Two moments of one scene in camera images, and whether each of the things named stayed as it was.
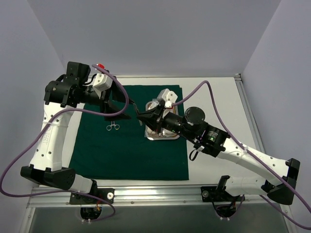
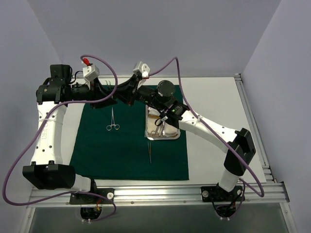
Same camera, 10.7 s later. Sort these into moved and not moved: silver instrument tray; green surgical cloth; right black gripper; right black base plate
Moved: right black gripper
Not moved: green surgical cloth; silver instrument tray; right black base plate
